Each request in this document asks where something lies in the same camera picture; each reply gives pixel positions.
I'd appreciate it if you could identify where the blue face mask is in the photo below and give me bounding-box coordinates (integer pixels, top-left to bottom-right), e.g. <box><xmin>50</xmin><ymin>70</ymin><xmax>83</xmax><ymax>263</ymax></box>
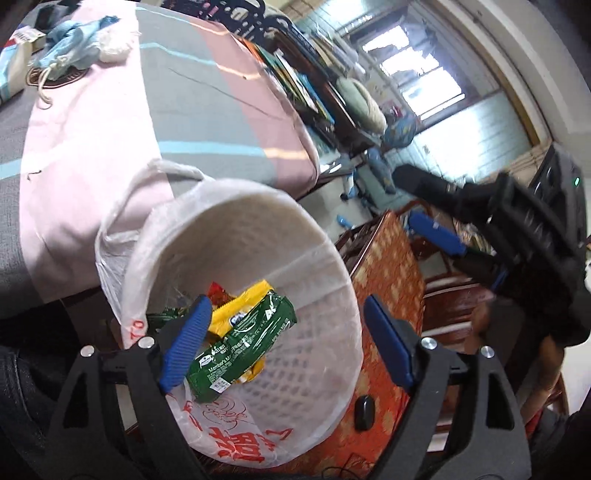
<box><xmin>34</xmin><ymin>16</ymin><xmax>117</xmax><ymax>109</ymax></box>

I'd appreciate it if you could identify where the blue children's chair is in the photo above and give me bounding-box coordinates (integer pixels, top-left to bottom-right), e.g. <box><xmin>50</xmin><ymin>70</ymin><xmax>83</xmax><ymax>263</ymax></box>
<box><xmin>342</xmin><ymin>113</ymin><xmax>419</xmax><ymax>205</ymax></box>

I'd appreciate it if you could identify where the person's right hand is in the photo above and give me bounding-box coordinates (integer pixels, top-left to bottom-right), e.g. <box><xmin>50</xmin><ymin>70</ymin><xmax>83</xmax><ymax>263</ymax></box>
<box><xmin>471</xmin><ymin>299</ymin><xmax>571</xmax><ymax>417</ymax></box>

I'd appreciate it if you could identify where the green beige cushion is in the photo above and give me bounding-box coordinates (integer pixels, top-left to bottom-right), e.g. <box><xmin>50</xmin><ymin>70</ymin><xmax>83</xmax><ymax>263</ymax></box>
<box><xmin>335</xmin><ymin>76</ymin><xmax>387</xmax><ymax>136</ymax></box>

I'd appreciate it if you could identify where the white blue striped carton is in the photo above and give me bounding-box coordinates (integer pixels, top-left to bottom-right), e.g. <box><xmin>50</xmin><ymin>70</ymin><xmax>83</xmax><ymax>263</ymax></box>
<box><xmin>0</xmin><ymin>41</ymin><xmax>38</xmax><ymax>103</ymax></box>

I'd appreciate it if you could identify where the dark wooden side table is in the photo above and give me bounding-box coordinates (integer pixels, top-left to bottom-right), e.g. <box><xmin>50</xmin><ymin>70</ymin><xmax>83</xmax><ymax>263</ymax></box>
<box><xmin>272</xmin><ymin>25</ymin><xmax>386</xmax><ymax>155</ymax></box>

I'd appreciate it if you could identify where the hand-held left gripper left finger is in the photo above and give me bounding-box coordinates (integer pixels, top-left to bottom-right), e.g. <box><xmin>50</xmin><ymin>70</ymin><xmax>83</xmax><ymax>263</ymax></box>
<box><xmin>39</xmin><ymin>294</ymin><xmax>213</xmax><ymax>480</ymax></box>

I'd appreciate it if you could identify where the window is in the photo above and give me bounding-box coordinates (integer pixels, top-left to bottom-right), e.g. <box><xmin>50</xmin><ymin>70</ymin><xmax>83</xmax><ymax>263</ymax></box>
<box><xmin>360</xmin><ymin>23</ymin><xmax>468</xmax><ymax>121</ymax></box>

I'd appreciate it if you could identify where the green snack packet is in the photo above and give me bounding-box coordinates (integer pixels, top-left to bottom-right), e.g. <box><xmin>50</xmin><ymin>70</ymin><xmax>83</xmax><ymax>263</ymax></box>
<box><xmin>186</xmin><ymin>291</ymin><xmax>298</xmax><ymax>403</ymax></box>

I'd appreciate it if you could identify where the white basket with plastic liner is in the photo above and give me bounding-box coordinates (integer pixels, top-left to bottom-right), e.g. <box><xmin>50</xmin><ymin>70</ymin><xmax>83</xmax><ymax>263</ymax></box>
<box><xmin>95</xmin><ymin>159</ymin><xmax>363</xmax><ymax>468</ymax></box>

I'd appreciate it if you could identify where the wooden coffee table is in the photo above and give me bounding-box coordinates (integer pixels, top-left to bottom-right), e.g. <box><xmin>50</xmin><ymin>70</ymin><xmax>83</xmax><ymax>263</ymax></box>
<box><xmin>295</xmin><ymin>120</ymin><xmax>366</xmax><ymax>202</ymax></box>

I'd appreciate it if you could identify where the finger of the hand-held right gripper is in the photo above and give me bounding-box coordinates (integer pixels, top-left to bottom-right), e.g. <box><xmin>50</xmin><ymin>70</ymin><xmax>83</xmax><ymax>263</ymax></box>
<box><xmin>409</xmin><ymin>212</ymin><xmax>504</xmax><ymax>292</ymax></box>
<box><xmin>392</xmin><ymin>164</ymin><xmax>504</xmax><ymax>226</ymax></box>

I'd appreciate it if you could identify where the green wrapper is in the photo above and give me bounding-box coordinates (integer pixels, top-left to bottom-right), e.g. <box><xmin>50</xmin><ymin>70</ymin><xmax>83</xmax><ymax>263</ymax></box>
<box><xmin>147</xmin><ymin>307</ymin><xmax>191</xmax><ymax>334</ymax></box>

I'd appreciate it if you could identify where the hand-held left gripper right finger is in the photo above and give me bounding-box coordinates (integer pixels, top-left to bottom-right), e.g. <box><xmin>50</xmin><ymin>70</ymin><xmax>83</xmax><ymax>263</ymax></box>
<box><xmin>364</xmin><ymin>294</ymin><xmax>531</xmax><ymax>480</ymax></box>

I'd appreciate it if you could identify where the white tissue wad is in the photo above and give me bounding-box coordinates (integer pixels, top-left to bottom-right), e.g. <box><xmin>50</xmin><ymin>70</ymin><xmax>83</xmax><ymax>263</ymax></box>
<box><xmin>95</xmin><ymin>30</ymin><xmax>133</xmax><ymax>64</ymax></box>

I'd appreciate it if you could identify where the white plastic wastebasket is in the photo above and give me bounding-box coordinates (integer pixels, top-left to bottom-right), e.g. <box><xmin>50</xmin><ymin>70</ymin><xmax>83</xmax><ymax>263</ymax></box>
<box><xmin>121</xmin><ymin>178</ymin><xmax>363</xmax><ymax>467</ymax></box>

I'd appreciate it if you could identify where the small black device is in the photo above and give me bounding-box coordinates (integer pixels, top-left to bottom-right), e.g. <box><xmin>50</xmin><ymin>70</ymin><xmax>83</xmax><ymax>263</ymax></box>
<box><xmin>355</xmin><ymin>395</ymin><xmax>375</xmax><ymax>433</ymax></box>

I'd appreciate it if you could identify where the yellow snack packet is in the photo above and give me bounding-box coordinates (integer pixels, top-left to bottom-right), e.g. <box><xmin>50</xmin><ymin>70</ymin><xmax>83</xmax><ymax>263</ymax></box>
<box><xmin>205</xmin><ymin>279</ymin><xmax>276</xmax><ymax>385</ymax></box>

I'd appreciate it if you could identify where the blue baby fence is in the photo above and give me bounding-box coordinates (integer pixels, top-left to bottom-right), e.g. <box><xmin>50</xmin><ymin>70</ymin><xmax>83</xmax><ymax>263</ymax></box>
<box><xmin>217</xmin><ymin>0</ymin><xmax>297</xmax><ymax>34</ymax></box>

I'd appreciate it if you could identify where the stack of colourful books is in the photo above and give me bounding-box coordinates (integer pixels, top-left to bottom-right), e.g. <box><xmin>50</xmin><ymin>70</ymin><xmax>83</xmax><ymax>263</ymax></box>
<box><xmin>259</xmin><ymin>44</ymin><xmax>336</xmax><ymax>126</ymax></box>

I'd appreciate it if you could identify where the striped tablecloth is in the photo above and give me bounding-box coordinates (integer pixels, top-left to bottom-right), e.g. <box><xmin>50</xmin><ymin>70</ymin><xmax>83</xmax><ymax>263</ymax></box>
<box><xmin>0</xmin><ymin>0</ymin><xmax>321</xmax><ymax>319</ymax></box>

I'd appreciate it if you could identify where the red patterned seat cushion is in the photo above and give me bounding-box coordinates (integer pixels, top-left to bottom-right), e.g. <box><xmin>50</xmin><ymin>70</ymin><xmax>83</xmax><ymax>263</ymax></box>
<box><xmin>295</xmin><ymin>210</ymin><xmax>428</xmax><ymax>480</ymax></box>

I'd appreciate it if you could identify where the wooden bench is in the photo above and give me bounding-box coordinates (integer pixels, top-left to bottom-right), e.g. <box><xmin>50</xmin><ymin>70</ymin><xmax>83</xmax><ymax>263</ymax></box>
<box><xmin>335</xmin><ymin>203</ymin><xmax>570</xmax><ymax>480</ymax></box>

